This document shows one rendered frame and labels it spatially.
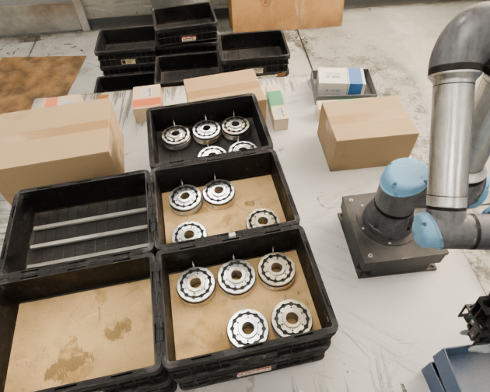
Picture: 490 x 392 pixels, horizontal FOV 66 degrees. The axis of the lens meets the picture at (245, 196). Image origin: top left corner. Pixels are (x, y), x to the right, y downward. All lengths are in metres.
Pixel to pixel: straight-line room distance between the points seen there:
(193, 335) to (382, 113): 1.03
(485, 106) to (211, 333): 0.82
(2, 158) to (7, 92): 2.15
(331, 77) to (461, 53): 1.00
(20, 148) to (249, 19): 2.67
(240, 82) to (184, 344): 1.05
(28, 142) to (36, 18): 2.82
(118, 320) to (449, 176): 0.85
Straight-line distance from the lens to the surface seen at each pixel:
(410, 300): 1.27
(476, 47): 0.87
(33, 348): 1.15
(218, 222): 1.17
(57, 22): 4.22
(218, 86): 1.62
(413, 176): 1.09
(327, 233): 1.32
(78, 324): 1.12
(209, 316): 1.03
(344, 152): 1.44
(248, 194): 1.23
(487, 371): 1.17
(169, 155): 1.39
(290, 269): 1.06
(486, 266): 2.35
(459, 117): 0.85
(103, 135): 1.43
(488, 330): 0.98
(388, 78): 3.33
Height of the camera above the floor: 1.79
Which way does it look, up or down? 51 degrees down
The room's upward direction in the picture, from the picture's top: 3 degrees counter-clockwise
